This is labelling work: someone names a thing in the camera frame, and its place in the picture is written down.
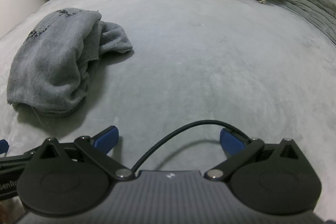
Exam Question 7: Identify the black cable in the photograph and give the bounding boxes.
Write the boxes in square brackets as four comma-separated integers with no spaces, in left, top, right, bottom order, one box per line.
[130,120,251,174]

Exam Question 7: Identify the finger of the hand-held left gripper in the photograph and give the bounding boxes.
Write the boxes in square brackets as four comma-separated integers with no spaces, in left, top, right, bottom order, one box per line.
[0,139,36,165]

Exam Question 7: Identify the grey knit sweater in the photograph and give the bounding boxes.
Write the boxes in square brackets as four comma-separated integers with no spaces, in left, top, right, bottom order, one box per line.
[7,7,133,118]

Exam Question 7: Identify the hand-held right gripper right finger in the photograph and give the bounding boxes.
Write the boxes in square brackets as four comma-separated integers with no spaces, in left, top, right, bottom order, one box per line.
[205,128,306,182]

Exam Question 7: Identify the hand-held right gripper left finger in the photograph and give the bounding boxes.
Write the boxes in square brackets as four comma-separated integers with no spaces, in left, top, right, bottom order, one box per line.
[26,126,133,181]

